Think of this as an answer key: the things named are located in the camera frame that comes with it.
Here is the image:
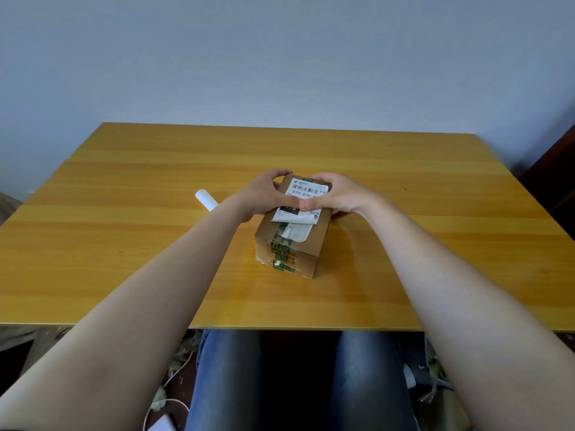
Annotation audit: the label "person's right hand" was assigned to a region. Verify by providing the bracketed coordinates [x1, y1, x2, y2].
[299, 172, 376, 220]

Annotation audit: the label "person's left hand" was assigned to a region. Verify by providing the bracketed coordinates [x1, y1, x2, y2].
[233, 169, 300, 223]

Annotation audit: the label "white shipping label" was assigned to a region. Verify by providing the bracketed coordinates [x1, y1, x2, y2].
[272, 176, 332, 225]

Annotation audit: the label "brown cardboard box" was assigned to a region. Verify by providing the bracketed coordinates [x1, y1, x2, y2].
[254, 174, 334, 280]

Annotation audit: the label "person's left forearm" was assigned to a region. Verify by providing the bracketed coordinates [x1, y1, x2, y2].
[0, 193, 252, 431]

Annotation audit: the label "person's right forearm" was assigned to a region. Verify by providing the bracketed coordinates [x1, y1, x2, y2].
[357, 195, 575, 431]

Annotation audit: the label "white paper roll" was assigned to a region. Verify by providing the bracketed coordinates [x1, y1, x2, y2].
[195, 189, 220, 212]

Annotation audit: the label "person's blue jeans legs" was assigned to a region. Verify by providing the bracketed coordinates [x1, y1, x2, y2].
[185, 329, 420, 431]

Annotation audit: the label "dark wooden furniture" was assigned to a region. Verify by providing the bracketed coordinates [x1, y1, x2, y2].
[519, 123, 575, 243]

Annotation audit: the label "white charger block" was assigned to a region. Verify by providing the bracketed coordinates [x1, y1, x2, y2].
[147, 414, 178, 431]

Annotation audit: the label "beige fabric furniture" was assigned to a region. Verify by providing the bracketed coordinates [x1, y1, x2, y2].
[0, 192, 23, 226]

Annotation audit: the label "white cable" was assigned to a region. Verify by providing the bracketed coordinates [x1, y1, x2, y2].
[143, 350, 195, 431]

